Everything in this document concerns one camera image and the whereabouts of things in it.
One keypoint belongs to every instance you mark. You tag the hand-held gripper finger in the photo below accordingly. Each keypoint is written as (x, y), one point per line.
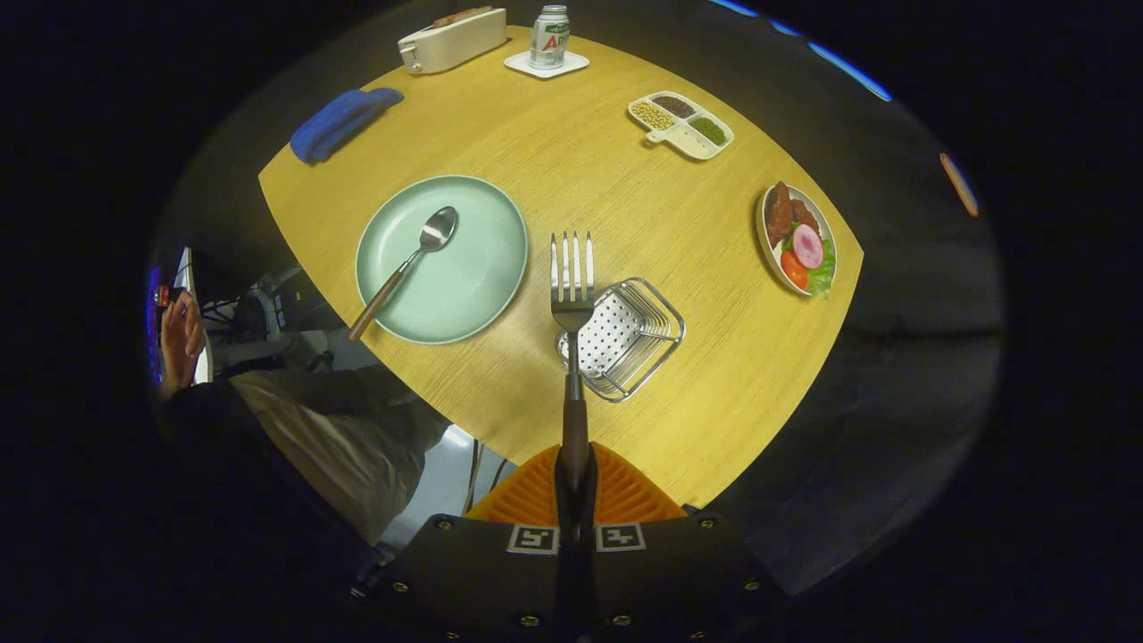
(585, 580)
(564, 580)

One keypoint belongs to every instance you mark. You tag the person's beige trousers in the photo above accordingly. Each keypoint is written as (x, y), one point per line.
(348, 446)

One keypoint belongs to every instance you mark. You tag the pale green plate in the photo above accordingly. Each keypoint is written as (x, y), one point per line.
(473, 268)

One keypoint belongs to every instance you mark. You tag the white plate of food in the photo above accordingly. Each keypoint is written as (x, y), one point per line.
(786, 214)

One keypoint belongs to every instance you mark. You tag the white divided dish of beans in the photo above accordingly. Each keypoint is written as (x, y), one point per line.
(688, 138)

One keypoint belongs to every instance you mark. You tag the white laptop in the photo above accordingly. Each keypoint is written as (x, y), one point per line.
(192, 277)

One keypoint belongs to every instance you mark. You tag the blue folded cloth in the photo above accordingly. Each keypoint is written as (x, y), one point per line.
(335, 125)

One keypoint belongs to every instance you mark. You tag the white square coaster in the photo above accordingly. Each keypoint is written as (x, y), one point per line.
(576, 62)

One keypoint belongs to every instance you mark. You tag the white labelled bottle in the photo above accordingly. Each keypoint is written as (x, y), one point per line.
(549, 40)

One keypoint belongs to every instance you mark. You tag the white toaster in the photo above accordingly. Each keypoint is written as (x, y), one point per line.
(455, 45)

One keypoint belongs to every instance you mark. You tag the toast slice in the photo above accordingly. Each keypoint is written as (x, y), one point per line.
(460, 15)

